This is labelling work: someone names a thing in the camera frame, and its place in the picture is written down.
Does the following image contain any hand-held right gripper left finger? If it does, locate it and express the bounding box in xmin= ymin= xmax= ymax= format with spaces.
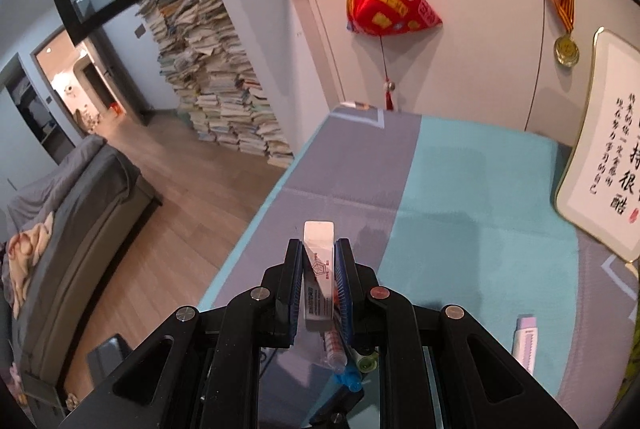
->
xmin=59 ymin=238 xmax=305 ymax=429

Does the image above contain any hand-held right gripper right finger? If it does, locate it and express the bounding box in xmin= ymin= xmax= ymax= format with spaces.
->
xmin=334 ymin=236 xmax=578 ymax=429

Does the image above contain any red pen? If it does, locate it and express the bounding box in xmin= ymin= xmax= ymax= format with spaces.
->
xmin=320 ymin=329 xmax=348 ymax=372

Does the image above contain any blue pen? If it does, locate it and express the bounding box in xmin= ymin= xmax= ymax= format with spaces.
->
xmin=332 ymin=371 xmax=363 ymax=392

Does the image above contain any purple white eraser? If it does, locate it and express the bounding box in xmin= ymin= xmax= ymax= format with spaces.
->
xmin=512 ymin=315 xmax=540 ymax=375

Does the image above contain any tall pile of books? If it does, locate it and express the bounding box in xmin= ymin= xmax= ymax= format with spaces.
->
xmin=136 ymin=0 xmax=296 ymax=170

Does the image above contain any grey sofa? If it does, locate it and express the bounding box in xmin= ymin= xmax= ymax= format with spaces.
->
xmin=0 ymin=134 xmax=163 ymax=415

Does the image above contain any floral blanket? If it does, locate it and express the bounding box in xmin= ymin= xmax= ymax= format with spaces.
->
xmin=2 ymin=213 xmax=56 ymax=317

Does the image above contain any framed calligraphy sign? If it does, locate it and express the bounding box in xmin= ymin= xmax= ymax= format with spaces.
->
xmin=552 ymin=28 xmax=640 ymax=262

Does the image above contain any gold medal with striped ribbon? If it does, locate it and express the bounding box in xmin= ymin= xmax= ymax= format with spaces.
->
xmin=542 ymin=0 xmax=581 ymax=68

